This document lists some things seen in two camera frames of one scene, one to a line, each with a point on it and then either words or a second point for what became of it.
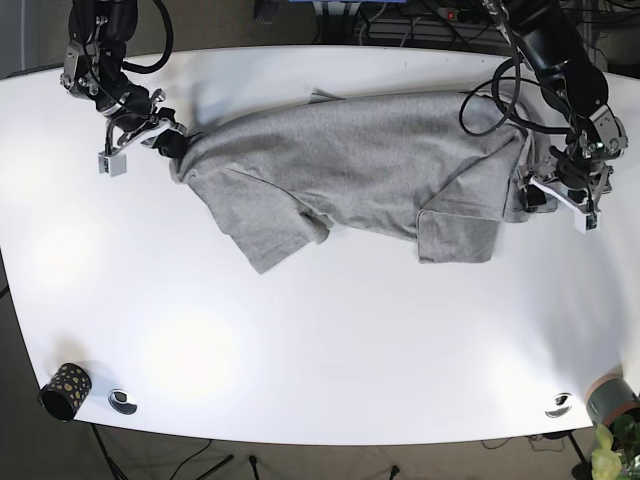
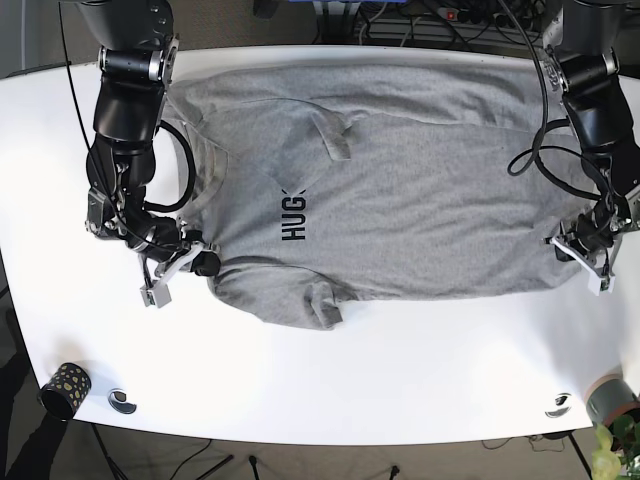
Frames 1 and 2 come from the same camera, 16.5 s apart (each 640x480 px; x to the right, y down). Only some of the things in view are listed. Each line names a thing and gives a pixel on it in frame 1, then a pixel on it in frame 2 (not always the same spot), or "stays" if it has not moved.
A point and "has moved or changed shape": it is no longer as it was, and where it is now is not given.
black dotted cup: x=64 y=394 stays
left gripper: x=112 y=162 → x=155 y=293
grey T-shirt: x=460 y=162 has moved or changed shape
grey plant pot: x=609 y=397 stays
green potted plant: x=617 y=452 stays
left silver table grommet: x=119 y=401 stays
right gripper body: x=581 y=201 → x=597 y=266
